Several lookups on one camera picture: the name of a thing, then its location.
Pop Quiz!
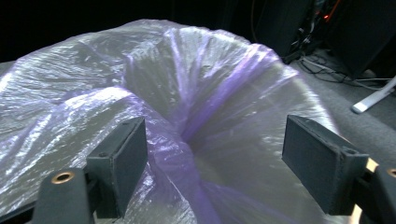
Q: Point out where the bundle of floor cables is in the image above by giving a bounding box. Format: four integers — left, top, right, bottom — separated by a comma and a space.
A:
292, 27, 396, 91

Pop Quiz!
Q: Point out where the white desk frame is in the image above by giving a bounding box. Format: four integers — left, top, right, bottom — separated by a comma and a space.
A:
351, 76, 396, 115

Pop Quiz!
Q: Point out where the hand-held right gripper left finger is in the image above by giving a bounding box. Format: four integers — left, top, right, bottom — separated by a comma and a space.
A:
85, 116, 149, 218

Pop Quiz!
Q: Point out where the black equipment stand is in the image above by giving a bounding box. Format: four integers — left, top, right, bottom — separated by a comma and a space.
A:
255, 0, 396, 78

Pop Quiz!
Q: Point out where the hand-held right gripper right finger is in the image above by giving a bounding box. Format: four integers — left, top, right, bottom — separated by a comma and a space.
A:
281, 114, 370, 216

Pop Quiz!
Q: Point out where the purple plastic trash bag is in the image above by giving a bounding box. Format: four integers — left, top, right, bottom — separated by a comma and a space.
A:
0, 18, 344, 224

